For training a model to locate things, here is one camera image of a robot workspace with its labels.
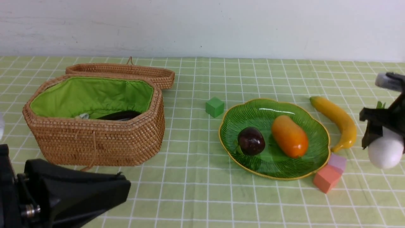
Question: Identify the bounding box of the white toy radish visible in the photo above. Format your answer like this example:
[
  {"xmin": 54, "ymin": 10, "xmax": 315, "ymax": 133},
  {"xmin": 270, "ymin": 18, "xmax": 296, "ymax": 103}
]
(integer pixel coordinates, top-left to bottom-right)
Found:
[{"xmin": 367, "ymin": 101, "xmax": 405, "ymax": 169}]

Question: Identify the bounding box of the pink foam cube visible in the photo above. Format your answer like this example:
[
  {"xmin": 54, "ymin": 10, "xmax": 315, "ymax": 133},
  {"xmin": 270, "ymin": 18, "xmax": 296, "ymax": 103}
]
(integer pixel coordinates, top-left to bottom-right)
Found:
[{"xmin": 328, "ymin": 153, "xmax": 347, "ymax": 175}]

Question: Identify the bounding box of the yellow toy banana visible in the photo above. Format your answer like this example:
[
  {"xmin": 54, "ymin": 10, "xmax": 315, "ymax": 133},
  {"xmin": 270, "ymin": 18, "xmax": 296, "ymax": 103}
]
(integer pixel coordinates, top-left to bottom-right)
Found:
[{"xmin": 309, "ymin": 96, "xmax": 357, "ymax": 152}]

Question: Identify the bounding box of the green glass leaf plate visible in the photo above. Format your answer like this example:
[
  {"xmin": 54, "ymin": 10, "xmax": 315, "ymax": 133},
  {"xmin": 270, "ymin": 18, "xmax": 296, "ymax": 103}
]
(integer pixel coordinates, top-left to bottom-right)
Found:
[{"xmin": 218, "ymin": 98, "xmax": 331, "ymax": 180}]

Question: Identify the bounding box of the dark purple toy mangosteen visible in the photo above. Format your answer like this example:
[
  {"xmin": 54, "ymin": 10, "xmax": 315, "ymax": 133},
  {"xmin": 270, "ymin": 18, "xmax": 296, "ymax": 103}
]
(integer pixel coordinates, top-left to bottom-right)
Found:
[{"xmin": 237, "ymin": 127, "xmax": 266, "ymax": 156}]

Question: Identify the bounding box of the orange yellow toy mango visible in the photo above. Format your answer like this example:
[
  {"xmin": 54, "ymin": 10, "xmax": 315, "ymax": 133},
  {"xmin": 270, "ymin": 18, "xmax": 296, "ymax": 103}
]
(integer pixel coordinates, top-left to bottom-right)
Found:
[{"xmin": 271, "ymin": 115, "xmax": 309, "ymax": 159}]

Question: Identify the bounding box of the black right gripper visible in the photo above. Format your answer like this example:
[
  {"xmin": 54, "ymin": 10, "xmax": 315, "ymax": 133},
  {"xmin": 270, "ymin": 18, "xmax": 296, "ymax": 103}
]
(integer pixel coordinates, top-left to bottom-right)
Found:
[{"xmin": 359, "ymin": 92, "xmax": 405, "ymax": 149}]

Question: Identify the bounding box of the green foam cube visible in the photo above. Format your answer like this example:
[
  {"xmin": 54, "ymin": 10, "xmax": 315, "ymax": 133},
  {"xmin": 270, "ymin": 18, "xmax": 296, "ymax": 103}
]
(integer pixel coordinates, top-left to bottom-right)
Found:
[{"xmin": 205, "ymin": 97, "xmax": 225, "ymax": 118}]

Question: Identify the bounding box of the woven rattan basket green lining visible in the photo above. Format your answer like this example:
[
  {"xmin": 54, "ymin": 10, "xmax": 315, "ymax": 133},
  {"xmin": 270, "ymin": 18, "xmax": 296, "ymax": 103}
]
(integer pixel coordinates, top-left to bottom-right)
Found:
[{"xmin": 22, "ymin": 74, "xmax": 166, "ymax": 167}]

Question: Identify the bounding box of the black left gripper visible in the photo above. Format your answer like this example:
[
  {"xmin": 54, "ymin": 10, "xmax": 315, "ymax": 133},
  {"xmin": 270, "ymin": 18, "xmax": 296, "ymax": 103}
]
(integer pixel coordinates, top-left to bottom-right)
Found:
[{"xmin": 0, "ymin": 144, "xmax": 131, "ymax": 228}]

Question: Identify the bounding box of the woven rattan basket lid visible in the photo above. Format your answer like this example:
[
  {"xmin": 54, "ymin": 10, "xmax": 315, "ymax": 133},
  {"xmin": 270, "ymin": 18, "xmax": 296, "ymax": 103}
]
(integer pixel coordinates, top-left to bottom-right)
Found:
[{"xmin": 65, "ymin": 57, "xmax": 175, "ymax": 89}]

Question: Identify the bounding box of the salmon red foam cube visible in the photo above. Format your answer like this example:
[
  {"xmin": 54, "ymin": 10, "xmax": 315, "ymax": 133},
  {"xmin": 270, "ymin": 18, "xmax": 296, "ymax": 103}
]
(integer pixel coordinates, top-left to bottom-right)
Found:
[{"xmin": 313, "ymin": 165, "xmax": 342, "ymax": 194}]

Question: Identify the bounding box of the purple toy eggplant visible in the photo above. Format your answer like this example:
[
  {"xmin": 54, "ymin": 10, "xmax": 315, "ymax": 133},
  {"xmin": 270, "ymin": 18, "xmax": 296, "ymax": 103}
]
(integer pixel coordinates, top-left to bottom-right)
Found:
[{"xmin": 97, "ymin": 110, "xmax": 141, "ymax": 121}]

